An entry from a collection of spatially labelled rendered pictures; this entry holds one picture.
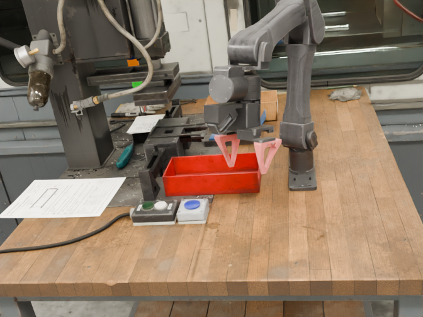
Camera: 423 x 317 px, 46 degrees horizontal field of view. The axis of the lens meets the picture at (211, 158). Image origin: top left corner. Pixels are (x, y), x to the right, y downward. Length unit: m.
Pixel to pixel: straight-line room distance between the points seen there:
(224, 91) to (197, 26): 1.10
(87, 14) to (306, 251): 0.84
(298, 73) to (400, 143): 0.98
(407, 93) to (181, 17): 0.93
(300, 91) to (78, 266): 0.66
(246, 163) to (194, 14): 0.85
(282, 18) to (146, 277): 0.63
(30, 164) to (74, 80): 1.16
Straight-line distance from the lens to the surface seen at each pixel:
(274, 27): 1.10
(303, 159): 1.31
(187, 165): 1.40
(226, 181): 1.28
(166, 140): 1.45
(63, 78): 1.50
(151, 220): 1.21
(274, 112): 1.71
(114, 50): 1.42
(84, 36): 1.44
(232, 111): 1.00
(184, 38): 2.08
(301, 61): 1.25
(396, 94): 2.05
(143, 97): 1.39
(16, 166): 2.64
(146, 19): 1.40
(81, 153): 1.58
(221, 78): 0.98
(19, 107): 2.48
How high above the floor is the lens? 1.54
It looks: 25 degrees down
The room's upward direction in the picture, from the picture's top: 8 degrees counter-clockwise
